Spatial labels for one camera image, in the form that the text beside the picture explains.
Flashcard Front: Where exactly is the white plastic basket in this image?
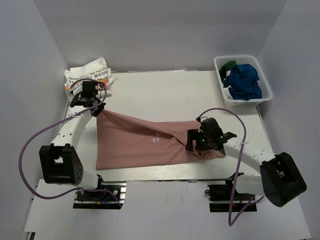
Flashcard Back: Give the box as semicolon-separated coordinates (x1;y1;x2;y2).
213;55;273;108

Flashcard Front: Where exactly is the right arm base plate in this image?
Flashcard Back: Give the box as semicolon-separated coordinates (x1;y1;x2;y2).
204;184;253;213

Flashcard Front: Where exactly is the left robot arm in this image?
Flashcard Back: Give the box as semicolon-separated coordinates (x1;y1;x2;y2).
39;79;106;200

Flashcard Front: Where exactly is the white and green t shirt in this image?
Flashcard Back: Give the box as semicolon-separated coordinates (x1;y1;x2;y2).
218;60;237;88

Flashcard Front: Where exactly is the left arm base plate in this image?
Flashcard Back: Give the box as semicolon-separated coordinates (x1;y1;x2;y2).
73;182;127;210

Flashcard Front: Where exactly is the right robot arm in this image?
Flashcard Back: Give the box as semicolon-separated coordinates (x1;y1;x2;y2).
185;118;307;207

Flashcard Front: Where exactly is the folded white printed t shirt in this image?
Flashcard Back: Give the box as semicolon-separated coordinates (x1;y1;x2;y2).
64;57;115;102

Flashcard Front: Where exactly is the pink printed t shirt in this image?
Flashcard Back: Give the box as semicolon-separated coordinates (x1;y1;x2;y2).
96;110;224;170

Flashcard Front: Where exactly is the blue t shirt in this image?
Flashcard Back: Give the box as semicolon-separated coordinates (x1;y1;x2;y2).
223;64;262;101

